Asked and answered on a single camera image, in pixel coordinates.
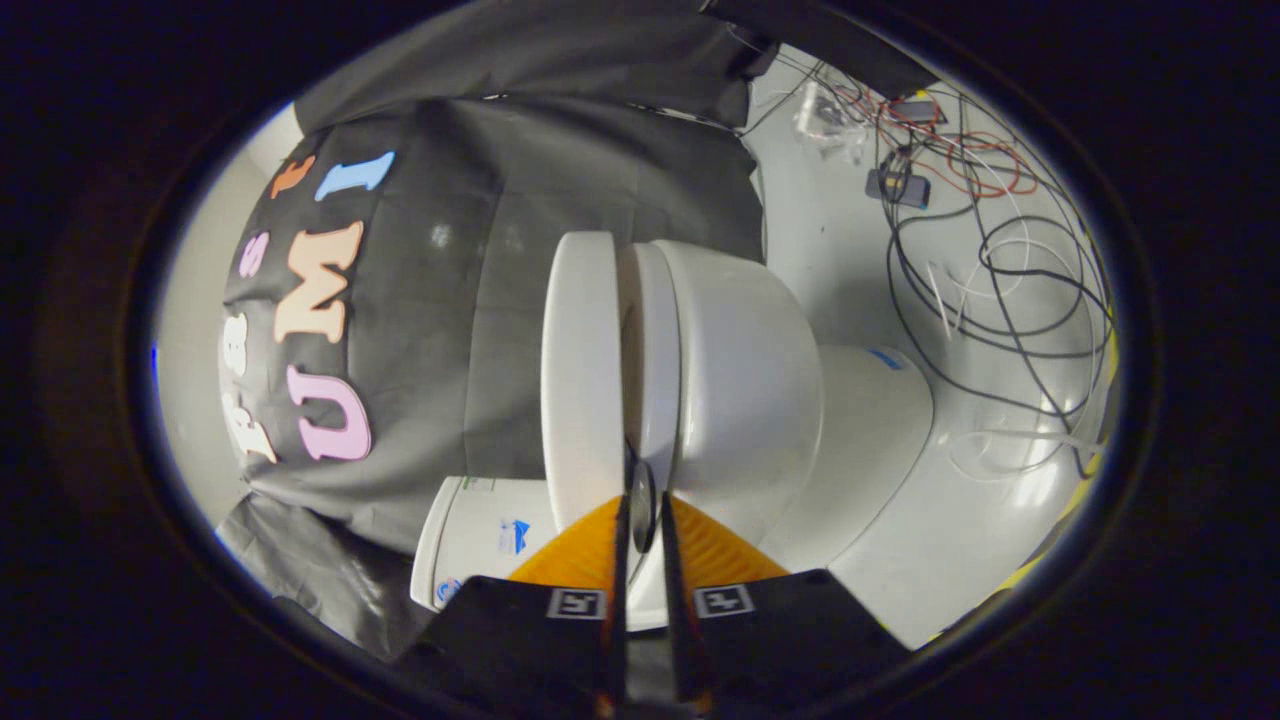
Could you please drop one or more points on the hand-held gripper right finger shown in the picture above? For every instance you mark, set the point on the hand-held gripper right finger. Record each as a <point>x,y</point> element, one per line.
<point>790,640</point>

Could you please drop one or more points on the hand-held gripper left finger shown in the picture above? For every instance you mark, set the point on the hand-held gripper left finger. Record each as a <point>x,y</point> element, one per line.
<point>540,640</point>

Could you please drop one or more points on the white toilet lid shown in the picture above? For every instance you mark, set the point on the white toilet lid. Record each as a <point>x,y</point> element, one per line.
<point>580,380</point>

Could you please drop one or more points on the white toilet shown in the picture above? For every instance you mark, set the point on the white toilet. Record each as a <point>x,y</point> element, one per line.
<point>740,380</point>

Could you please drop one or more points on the black backdrop cloth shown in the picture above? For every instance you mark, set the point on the black backdrop cloth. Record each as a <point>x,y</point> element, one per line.
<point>440,330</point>

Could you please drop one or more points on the small grey device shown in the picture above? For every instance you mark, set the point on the small grey device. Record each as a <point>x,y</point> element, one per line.
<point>897,187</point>

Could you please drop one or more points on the clear plastic bag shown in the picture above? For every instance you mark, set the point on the clear plastic bag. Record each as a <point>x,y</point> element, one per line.
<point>832,120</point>

